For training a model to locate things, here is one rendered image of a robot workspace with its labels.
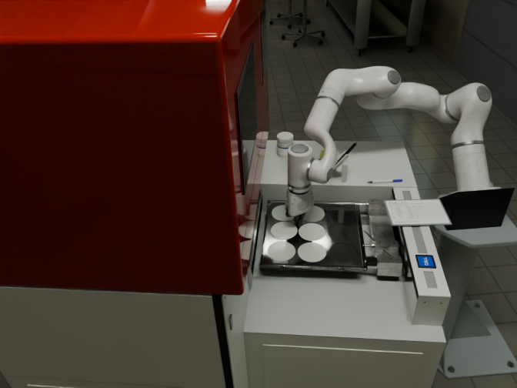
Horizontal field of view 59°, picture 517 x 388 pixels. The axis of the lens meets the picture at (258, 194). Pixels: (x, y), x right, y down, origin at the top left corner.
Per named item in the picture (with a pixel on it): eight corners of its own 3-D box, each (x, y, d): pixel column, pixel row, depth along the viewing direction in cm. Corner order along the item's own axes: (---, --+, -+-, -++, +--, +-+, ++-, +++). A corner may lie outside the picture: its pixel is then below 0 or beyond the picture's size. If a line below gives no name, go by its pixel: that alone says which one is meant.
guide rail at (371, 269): (258, 270, 167) (258, 264, 165) (259, 265, 169) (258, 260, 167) (399, 275, 162) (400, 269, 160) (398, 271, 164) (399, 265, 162)
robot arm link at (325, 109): (359, 117, 165) (328, 190, 156) (318, 108, 171) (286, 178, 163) (356, 102, 157) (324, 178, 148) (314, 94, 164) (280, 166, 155)
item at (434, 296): (411, 325, 145) (418, 295, 137) (388, 214, 189) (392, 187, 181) (441, 326, 144) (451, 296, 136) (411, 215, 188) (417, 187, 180)
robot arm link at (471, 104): (468, 151, 189) (460, 96, 193) (505, 138, 172) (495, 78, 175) (445, 151, 185) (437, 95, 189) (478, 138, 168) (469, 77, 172)
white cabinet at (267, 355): (255, 452, 195) (243, 333, 146) (271, 282, 271) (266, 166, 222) (409, 464, 188) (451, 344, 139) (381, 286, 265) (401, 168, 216)
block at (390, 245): (375, 252, 164) (375, 245, 162) (374, 245, 166) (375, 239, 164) (398, 252, 163) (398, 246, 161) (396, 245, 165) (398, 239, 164)
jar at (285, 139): (276, 158, 200) (276, 139, 195) (278, 149, 206) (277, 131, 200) (292, 158, 200) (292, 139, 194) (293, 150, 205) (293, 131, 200)
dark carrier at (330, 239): (261, 264, 159) (261, 262, 159) (269, 203, 186) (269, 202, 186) (362, 268, 156) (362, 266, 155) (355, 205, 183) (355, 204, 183)
